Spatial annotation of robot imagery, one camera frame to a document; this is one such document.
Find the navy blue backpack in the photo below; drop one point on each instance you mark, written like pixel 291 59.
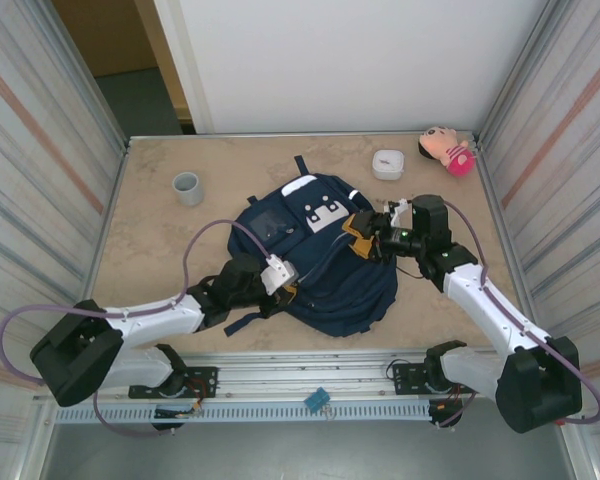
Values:
pixel 340 290

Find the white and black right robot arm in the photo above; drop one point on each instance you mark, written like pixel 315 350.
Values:
pixel 490 310

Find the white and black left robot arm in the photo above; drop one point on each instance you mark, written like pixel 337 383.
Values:
pixel 155 320

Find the white square container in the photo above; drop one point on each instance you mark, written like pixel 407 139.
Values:
pixel 389 164

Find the pink plush doll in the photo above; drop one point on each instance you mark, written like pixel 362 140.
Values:
pixel 452 152

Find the blue binder clip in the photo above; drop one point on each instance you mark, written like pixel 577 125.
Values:
pixel 316 398

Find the grey plastic cup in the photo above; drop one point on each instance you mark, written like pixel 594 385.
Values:
pixel 187 187

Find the small base circuit board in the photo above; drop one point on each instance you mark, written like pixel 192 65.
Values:
pixel 442 412

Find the brown wooden door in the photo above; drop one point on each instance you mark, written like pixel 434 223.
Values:
pixel 105 30

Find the aluminium table rail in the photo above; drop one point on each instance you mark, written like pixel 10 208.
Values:
pixel 305 372

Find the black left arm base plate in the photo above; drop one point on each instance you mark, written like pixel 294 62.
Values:
pixel 205 375

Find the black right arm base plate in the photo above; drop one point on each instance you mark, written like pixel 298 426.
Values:
pixel 405 377

